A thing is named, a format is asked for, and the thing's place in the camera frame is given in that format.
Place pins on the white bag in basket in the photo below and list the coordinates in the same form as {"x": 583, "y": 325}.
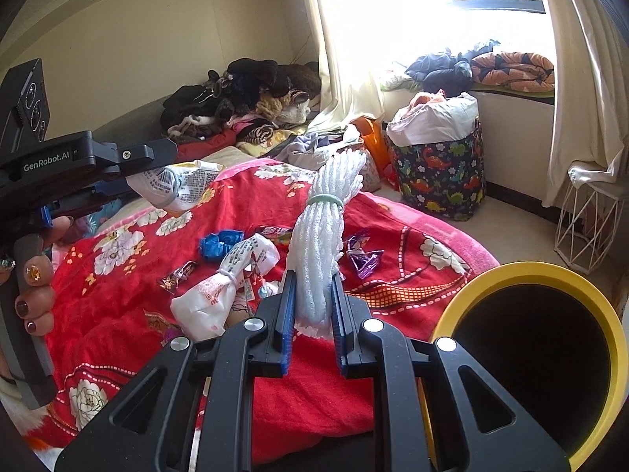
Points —
{"x": 433, "y": 118}

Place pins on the floral pink fabric bag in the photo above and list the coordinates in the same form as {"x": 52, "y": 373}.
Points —
{"x": 371, "y": 181}

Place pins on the orange patterned folded blanket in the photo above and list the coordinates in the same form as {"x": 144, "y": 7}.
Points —
{"x": 524, "y": 72}

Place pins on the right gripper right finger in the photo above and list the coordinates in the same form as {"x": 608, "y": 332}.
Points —
{"x": 417, "y": 378}

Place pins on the pile of dark clothes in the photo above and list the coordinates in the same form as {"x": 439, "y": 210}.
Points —
{"x": 250, "y": 96}

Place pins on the white printed plastic bag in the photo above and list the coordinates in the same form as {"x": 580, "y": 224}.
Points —
{"x": 228, "y": 296}

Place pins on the orange purple candy wrapper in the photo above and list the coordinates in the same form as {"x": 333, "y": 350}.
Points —
{"x": 171, "y": 282}

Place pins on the red floral bed blanket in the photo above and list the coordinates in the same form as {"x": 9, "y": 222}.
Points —
{"x": 111, "y": 316}

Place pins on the white wire side table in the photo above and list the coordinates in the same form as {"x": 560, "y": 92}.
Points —
{"x": 590, "y": 215}

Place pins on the left hand painted nails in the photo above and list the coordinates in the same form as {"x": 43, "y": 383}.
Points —
{"x": 34, "y": 306}

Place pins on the purple foil wrapper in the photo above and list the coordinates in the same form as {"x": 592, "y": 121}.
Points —
{"x": 363, "y": 261}

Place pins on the dark blue clothes on sill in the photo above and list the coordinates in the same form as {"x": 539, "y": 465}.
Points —
{"x": 443, "y": 70}

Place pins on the red colourful candy tube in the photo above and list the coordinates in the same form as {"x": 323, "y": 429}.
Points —
{"x": 279, "y": 235}

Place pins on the right cream curtain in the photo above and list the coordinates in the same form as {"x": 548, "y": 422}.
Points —
{"x": 590, "y": 123}

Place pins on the left cream curtain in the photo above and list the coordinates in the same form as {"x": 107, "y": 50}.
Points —
{"x": 346, "y": 33}

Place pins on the cream curtain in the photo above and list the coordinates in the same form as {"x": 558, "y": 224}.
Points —
{"x": 346, "y": 33}
{"x": 590, "y": 123}

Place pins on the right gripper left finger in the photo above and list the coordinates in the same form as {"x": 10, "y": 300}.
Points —
{"x": 191, "y": 406}

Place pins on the orange plastic bag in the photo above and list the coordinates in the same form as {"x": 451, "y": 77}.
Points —
{"x": 372, "y": 135}

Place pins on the dinosaur print laundry basket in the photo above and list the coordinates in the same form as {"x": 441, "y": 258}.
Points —
{"x": 444, "y": 179}

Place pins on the blue glove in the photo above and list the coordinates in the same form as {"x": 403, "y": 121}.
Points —
{"x": 216, "y": 246}

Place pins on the yellow rimmed black trash bin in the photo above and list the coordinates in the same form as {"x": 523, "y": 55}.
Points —
{"x": 536, "y": 371}

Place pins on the white foam net bundle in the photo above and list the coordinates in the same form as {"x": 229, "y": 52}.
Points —
{"x": 316, "y": 241}

